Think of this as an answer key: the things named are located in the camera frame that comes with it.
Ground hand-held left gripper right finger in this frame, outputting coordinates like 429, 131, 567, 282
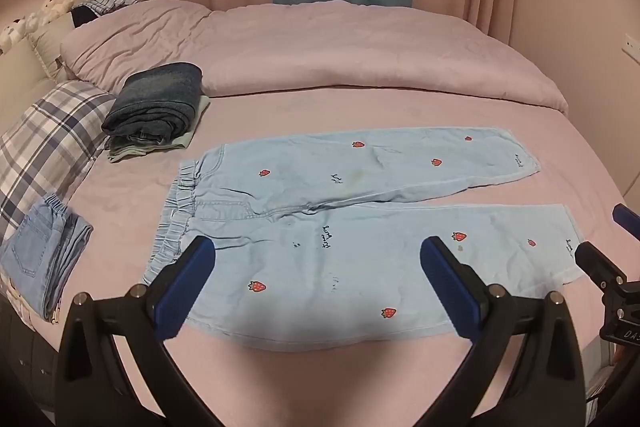
407, 235, 587, 427

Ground folded light blue jeans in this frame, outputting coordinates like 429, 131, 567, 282
0, 193, 94, 324

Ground folded light green garment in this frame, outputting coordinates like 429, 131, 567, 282
106, 96, 211, 164

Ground folded dark blue jeans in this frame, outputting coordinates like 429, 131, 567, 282
101, 62, 203, 146

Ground navy cloth item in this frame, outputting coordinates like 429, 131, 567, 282
70, 6, 99, 28

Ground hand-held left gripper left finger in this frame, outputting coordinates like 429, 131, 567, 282
54, 235, 236, 427

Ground cream headboard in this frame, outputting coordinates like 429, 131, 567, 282
0, 39, 56, 148

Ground pink duvet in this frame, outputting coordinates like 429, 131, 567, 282
60, 0, 570, 115

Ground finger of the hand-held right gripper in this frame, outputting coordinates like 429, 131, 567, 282
574, 243, 628, 293
612, 203, 640, 240

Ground white plush toy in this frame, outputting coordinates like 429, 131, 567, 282
0, 19, 27, 54
27, 0, 74, 26

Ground plaid pillow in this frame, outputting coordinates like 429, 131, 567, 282
0, 80, 117, 248

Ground light blue strawberry print pants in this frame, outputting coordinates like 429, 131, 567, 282
141, 126, 587, 353

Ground cream pillow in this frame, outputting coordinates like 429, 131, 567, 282
27, 13, 77, 84

